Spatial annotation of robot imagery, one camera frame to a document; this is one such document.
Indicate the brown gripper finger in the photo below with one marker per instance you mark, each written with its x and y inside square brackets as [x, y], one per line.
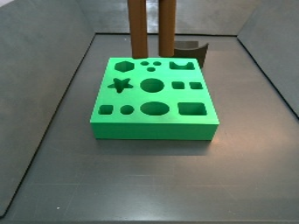
[138, 28]
[168, 7]

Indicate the green shape sorter block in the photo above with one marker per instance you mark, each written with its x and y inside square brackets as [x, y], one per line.
[154, 99]

